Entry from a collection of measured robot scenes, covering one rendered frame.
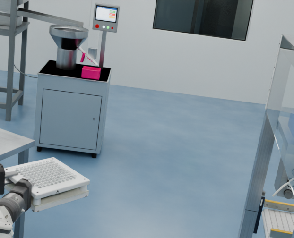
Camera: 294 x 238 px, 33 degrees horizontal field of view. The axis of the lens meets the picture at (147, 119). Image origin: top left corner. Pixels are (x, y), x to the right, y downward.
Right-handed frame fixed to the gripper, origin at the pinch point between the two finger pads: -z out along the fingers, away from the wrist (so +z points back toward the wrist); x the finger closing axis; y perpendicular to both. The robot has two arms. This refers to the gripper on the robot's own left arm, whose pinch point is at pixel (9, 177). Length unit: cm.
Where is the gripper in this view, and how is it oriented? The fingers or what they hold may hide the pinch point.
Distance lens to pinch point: 197.1
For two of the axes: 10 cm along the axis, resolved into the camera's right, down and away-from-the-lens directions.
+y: 6.0, 3.4, -7.3
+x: -1.2, 9.3, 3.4
